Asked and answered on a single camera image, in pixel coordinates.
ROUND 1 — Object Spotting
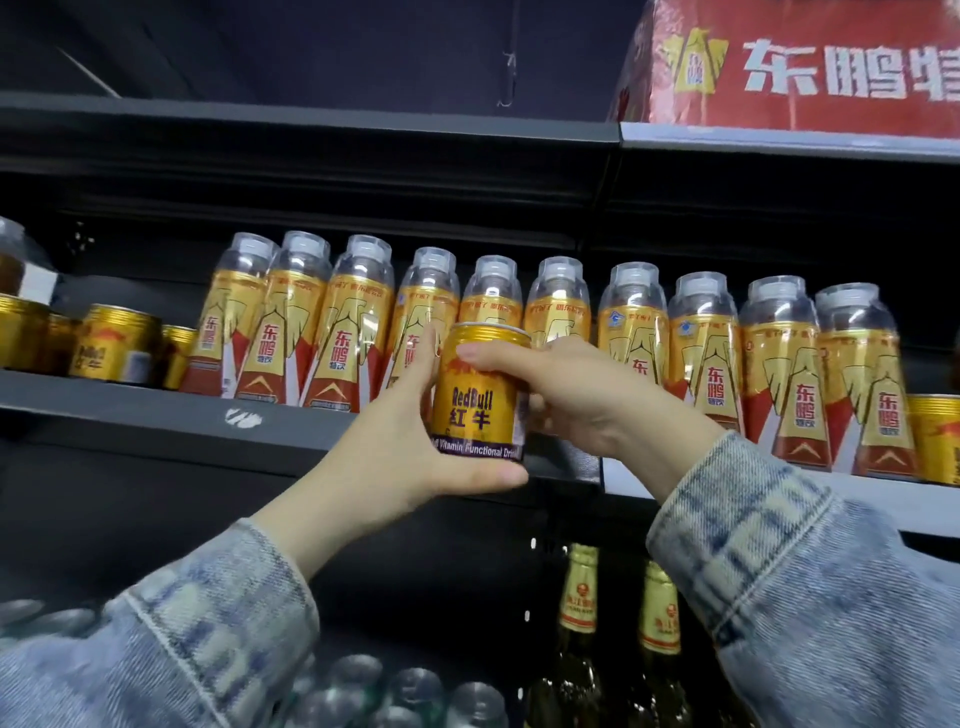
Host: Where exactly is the person's right hand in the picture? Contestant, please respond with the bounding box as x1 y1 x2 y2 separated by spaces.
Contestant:
456 335 726 501

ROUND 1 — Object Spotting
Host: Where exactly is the person's left hand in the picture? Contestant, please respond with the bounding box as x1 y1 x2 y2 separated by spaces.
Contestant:
324 324 531 538

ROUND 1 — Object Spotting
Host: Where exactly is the gold energy drink can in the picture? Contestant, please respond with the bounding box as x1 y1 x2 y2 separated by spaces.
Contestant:
41 312 82 377
68 303 163 388
905 394 960 488
159 324 198 392
429 321 534 468
0 293 51 373

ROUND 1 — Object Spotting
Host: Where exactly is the person's left forearm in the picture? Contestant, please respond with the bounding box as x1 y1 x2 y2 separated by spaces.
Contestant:
0 446 376 728

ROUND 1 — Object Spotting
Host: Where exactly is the person's right forearm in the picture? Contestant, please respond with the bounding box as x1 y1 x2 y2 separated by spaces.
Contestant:
626 420 960 728

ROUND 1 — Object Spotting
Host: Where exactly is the green gold-foil beer bottle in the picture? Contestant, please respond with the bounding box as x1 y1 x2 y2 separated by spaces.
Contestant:
619 558 695 728
523 543 610 728

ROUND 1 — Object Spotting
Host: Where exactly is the group of clear bottle tops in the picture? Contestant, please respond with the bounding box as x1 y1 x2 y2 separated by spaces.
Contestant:
0 598 513 728

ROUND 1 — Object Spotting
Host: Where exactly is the row of gold drink bottles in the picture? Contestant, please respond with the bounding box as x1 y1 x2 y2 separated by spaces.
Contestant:
178 230 925 483

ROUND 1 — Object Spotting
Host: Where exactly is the black metal shelf board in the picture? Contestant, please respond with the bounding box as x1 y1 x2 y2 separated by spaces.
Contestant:
0 91 624 226
0 369 603 485

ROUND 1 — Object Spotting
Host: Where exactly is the red printed carton box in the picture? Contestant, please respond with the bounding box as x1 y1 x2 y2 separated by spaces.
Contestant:
609 0 960 141

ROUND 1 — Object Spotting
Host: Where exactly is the white shelf tag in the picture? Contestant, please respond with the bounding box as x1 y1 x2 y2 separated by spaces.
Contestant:
20 265 60 306

